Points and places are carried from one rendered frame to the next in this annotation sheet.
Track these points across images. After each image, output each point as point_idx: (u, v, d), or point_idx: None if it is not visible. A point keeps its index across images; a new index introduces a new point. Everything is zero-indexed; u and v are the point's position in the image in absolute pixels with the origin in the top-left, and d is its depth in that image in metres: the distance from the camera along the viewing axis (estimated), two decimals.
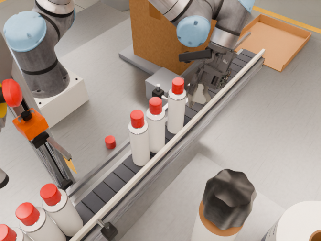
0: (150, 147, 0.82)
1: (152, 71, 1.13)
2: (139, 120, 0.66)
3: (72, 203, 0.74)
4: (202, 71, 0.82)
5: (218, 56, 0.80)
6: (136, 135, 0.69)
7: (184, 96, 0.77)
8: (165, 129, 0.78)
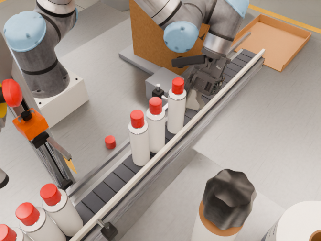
0: (150, 147, 0.82)
1: (152, 71, 1.13)
2: (139, 120, 0.66)
3: (72, 203, 0.74)
4: (195, 77, 0.80)
5: (211, 62, 0.79)
6: (136, 135, 0.69)
7: (184, 96, 0.77)
8: (165, 129, 0.78)
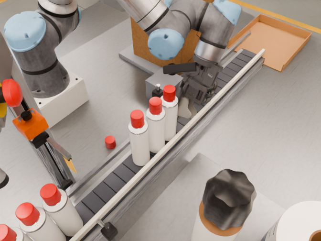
0: (150, 147, 0.82)
1: (152, 71, 1.13)
2: (139, 120, 0.66)
3: (72, 203, 0.74)
4: (186, 85, 0.78)
5: (202, 70, 0.77)
6: (136, 135, 0.69)
7: (176, 104, 0.75)
8: (165, 129, 0.78)
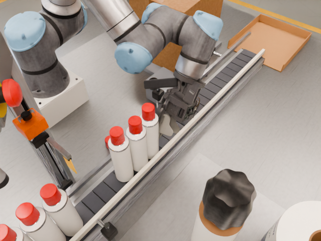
0: (133, 165, 0.78)
1: (152, 71, 1.13)
2: (117, 137, 0.63)
3: (72, 203, 0.74)
4: (167, 102, 0.74)
5: (184, 86, 0.72)
6: (114, 152, 0.66)
7: (156, 123, 0.71)
8: (147, 147, 0.74)
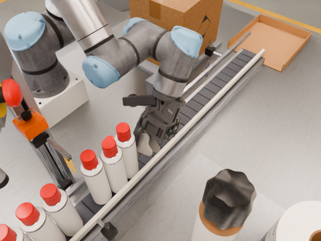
0: (112, 188, 0.74)
1: (152, 71, 1.13)
2: (86, 162, 0.59)
3: (72, 203, 0.74)
4: (145, 121, 0.70)
5: (163, 104, 0.68)
6: (84, 175, 0.62)
7: (131, 144, 0.67)
8: (125, 167, 0.71)
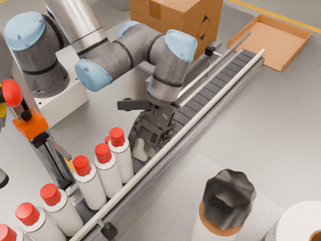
0: (107, 193, 0.73)
1: (152, 71, 1.13)
2: (78, 169, 0.58)
3: (72, 203, 0.74)
4: (140, 125, 0.69)
5: (157, 109, 0.67)
6: (76, 181, 0.61)
7: (125, 149, 0.66)
8: (119, 172, 0.70)
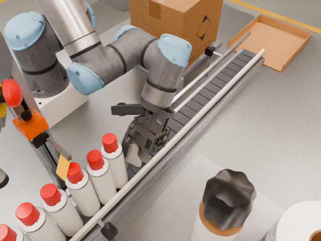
0: (102, 200, 0.71)
1: None
2: (69, 176, 0.57)
3: (72, 203, 0.74)
4: (134, 131, 0.68)
5: (152, 114, 0.66)
6: (68, 187, 0.60)
7: (117, 155, 0.65)
8: (112, 177, 0.69)
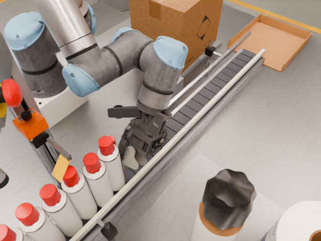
0: (99, 203, 0.71)
1: None
2: (64, 180, 0.56)
3: None
4: (130, 134, 0.67)
5: (148, 117, 0.66)
6: (63, 191, 0.60)
7: (113, 158, 0.64)
8: (109, 180, 0.68)
